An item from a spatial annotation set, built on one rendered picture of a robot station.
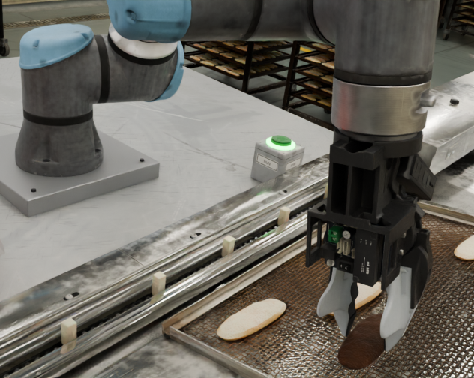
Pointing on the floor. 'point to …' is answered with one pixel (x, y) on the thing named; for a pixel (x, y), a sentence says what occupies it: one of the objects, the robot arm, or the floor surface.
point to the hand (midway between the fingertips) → (370, 326)
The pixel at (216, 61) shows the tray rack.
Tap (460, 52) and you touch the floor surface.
